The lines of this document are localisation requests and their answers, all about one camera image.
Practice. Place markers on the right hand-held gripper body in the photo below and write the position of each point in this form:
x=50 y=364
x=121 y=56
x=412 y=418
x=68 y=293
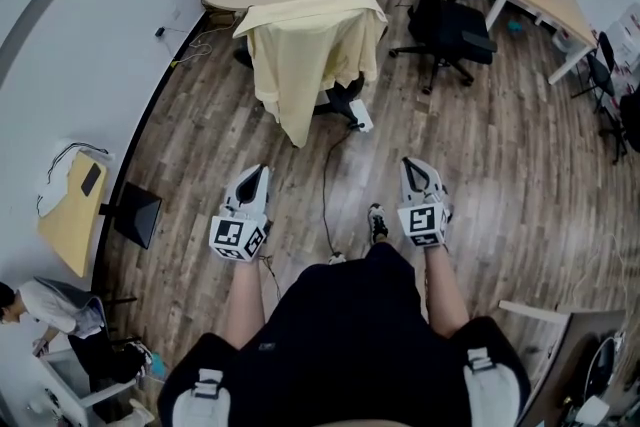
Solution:
x=425 y=220

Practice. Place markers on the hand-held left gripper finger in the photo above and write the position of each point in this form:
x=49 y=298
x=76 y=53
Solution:
x=239 y=185
x=264 y=190

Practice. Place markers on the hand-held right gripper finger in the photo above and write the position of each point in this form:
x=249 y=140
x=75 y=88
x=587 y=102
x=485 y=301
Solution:
x=404 y=182
x=430 y=177

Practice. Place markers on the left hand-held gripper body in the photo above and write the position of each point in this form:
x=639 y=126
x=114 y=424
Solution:
x=235 y=235

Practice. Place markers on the pale yellow shirt clothing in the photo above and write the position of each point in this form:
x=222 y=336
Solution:
x=310 y=45

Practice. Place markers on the person's left forearm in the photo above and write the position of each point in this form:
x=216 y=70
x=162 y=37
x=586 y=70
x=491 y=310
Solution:
x=247 y=300

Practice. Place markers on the person's right forearm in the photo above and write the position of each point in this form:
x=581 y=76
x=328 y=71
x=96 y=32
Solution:
x=445 y=290

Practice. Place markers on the person's black clothing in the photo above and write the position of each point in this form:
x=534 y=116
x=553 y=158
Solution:
x=345 y=345

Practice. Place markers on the black mesh office chair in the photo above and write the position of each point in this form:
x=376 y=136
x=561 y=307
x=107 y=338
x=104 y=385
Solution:
x=450 y=22

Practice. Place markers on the black folding chair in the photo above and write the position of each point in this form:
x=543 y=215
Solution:
x=602 y=75

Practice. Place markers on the person's right shoe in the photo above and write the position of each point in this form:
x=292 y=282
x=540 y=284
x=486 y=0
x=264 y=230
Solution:
x=377 y=222

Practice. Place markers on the person's shoe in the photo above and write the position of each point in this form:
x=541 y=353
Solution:
x=337 y=258
x=377 y=222

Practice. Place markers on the white power box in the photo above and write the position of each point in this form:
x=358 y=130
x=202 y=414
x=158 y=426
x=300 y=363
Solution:
x=362 y=115

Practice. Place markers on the person's left shoe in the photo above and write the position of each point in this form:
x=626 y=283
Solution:
x=337 y=258

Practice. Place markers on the black flat panel stand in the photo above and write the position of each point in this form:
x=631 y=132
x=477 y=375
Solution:
x=137 y=215

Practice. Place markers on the black phone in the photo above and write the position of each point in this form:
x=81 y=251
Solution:
x=90 y=179

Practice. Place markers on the small yellow side table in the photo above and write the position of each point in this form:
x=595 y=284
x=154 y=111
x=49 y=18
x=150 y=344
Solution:
x=70 y=225

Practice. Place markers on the teal small object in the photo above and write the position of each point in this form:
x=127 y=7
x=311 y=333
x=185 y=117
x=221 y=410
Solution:
x=515 y=27

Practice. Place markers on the black bag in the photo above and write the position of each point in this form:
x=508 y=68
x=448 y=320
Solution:
x=631 y=117

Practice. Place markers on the rectangular wooden white-legged table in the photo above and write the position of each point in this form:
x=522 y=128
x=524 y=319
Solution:
x=545 y=0

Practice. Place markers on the brown cluttered desk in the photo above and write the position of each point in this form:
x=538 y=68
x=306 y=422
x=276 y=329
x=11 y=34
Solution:
x=585 y=365

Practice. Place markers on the white shelf unit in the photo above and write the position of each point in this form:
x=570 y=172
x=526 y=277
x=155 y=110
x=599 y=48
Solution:
x=55 y=390

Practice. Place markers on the wall charger plug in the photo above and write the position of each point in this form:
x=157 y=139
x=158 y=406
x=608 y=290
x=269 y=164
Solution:
x=160 y=32

